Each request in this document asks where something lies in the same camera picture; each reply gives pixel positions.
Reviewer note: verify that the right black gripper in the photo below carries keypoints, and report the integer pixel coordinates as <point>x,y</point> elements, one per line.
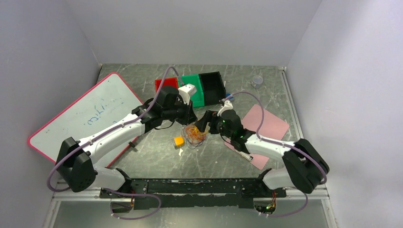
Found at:
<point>209,116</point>

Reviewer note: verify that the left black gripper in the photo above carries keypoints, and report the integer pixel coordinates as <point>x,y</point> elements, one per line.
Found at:
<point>189,116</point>

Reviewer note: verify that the red plastic bin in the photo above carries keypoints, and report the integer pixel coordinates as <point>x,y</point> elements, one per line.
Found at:
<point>171,81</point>

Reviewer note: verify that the green plastic bin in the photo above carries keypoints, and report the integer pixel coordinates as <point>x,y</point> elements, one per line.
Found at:
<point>198,97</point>

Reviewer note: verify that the black plastic bin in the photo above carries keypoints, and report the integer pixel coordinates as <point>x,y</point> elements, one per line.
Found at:
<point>213,88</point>

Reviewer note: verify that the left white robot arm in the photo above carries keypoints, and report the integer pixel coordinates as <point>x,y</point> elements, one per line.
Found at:
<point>76,161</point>

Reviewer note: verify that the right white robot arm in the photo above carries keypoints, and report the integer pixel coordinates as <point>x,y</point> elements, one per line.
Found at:
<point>304,168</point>

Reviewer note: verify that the yellow cube block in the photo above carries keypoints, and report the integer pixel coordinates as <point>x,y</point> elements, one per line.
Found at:
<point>178,142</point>

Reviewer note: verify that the blue pencil sharpener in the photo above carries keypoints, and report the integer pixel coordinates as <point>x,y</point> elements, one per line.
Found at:
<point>229,97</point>

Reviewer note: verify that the pink framed whiteboard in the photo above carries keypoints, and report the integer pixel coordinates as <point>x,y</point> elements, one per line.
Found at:
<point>105,104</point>

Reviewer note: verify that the small clear jar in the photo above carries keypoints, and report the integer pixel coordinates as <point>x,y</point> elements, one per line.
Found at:
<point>257,81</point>

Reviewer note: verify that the pink clipboard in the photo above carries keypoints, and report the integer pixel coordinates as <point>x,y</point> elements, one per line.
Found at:
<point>273,127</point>

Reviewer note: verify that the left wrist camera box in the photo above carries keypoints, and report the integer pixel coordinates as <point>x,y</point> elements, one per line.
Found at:
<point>186,92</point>

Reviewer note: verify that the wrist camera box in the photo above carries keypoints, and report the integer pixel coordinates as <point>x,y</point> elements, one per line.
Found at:
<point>227,105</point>
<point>186,92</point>

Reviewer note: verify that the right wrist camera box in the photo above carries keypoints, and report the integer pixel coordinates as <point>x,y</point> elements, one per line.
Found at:
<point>227,105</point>

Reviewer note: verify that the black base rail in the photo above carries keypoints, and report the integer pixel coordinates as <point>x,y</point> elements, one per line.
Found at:
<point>188,193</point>

